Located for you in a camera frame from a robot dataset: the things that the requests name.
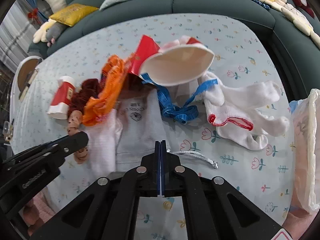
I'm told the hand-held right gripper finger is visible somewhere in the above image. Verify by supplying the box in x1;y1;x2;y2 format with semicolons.
161;141;293;240
30;141;161;240

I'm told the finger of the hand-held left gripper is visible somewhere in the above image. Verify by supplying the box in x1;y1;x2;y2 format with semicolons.
10;131;89;162
15;140;89;163

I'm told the tan dotted fabric piece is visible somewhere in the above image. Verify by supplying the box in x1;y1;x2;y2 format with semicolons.
66;109;88;165

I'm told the red and white paper cup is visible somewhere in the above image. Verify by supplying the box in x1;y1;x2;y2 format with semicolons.
47;76;77;120

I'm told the dark red velvet scrunchie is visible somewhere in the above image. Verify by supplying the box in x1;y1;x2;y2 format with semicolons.
68;78;103;113

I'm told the orange plastic wrapper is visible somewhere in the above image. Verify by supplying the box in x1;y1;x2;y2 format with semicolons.
82;54;131;127

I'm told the crushed wide paper cup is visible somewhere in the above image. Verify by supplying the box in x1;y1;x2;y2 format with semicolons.
139;36;215;87

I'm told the bin with white plastic liner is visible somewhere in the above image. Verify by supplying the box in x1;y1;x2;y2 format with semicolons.
288;88;320;213

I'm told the person's left hand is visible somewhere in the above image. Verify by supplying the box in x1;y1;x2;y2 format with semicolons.
22;201;42;235

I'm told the white towel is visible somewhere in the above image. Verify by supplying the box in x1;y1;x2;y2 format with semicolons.
87;108;125;178

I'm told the person's pink fluffy clothing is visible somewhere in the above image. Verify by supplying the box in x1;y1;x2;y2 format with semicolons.
24;189;60;233

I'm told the grey printed cloth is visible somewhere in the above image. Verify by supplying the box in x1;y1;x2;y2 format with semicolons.
116;89;172;166

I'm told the blue measuring tape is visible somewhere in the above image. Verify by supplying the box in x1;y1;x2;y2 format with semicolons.
141;73;218;125

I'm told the white cotton glove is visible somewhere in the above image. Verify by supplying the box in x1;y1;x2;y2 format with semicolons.
199;71;282;120
214;102;291;152

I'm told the grey and white plush toy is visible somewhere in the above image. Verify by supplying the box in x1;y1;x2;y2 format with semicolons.
32;19;67;47

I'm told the red paper carton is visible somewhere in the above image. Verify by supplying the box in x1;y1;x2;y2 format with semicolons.
128;34;161;77

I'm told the yellow cushion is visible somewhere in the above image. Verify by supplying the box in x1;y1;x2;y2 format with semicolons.
49;4;99;27

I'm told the red curtain tassel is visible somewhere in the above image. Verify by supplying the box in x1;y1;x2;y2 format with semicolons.
27;7;40;21

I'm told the blue curtain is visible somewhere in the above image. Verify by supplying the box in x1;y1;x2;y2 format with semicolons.
20;0;41;27

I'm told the floral light blue tablecloth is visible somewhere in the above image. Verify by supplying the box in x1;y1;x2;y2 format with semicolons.
9;14;302;240

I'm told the teal sofa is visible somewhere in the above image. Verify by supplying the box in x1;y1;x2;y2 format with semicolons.
27;0;320;105

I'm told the dark red flower cushion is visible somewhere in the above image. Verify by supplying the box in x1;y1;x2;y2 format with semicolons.
291;0;315;18

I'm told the silver cord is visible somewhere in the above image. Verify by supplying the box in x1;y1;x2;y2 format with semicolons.
169;150;220;170

